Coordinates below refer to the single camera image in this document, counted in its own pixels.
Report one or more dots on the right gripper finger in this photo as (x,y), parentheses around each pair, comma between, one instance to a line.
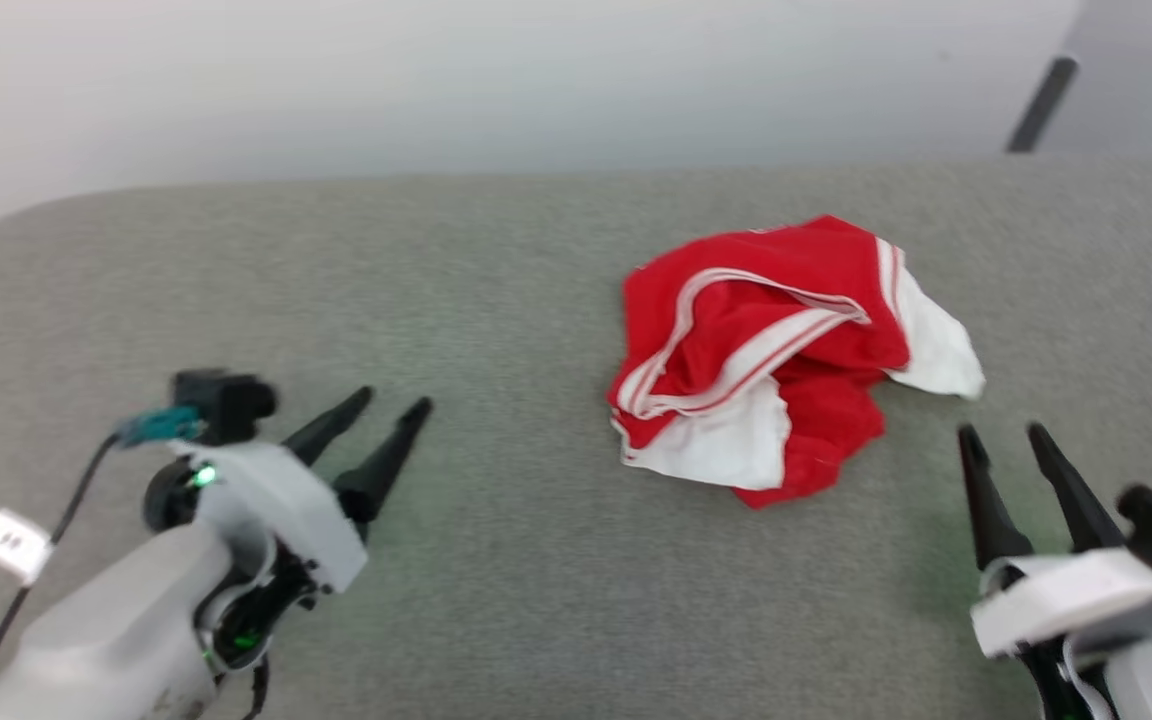
(1076,495)
(991,510)

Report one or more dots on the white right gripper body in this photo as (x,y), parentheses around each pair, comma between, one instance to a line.
(1066,595)

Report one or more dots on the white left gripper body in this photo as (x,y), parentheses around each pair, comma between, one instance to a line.
(286,510)

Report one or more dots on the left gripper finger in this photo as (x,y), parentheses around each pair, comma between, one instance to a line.
(384,468)
(331,425)

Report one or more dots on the red and white basketball jersey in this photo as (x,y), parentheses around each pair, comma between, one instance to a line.
(816,290)

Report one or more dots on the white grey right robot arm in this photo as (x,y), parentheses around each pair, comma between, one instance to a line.
(1151,685)

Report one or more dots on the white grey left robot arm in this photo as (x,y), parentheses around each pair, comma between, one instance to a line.
(106,630)

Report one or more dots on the dark metal pole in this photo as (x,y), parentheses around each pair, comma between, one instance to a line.
(1042,103)

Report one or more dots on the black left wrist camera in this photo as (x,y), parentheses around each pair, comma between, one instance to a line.
(226,402)

